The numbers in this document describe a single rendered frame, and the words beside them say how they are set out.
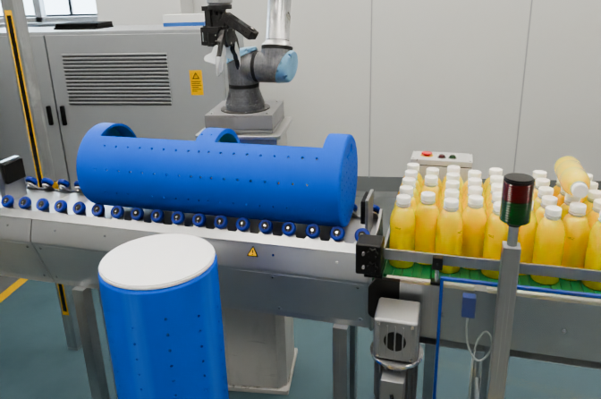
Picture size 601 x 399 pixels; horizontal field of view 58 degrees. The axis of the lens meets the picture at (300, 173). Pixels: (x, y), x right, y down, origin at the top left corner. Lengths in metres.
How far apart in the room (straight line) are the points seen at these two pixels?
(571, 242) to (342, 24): 3.09
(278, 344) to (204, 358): 1.00
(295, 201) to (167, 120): 1.91
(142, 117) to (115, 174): 1.64
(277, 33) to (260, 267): 0.84
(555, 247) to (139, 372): 1.07
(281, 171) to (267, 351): 1.04
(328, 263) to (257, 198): 0.29
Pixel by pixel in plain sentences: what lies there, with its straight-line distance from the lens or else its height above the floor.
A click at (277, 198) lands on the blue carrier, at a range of 1.59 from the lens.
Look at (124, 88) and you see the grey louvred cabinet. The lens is 3.43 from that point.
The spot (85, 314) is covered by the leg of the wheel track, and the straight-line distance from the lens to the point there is 2.24.
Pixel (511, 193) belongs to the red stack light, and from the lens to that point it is 1.23.
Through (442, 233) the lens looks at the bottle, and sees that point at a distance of 1.52.
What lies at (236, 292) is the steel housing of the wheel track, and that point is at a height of 0.71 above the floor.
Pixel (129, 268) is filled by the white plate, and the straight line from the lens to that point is 1.37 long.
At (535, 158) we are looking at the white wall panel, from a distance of 4.70.
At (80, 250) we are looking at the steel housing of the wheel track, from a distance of 2.04.
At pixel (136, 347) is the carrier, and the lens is 1.37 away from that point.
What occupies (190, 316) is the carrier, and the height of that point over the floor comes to 0.94.
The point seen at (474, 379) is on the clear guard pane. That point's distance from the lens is 1.62.
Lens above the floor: 1.65
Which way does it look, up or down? 19 degrees down
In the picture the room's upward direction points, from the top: 2 degrees counter-clockwise
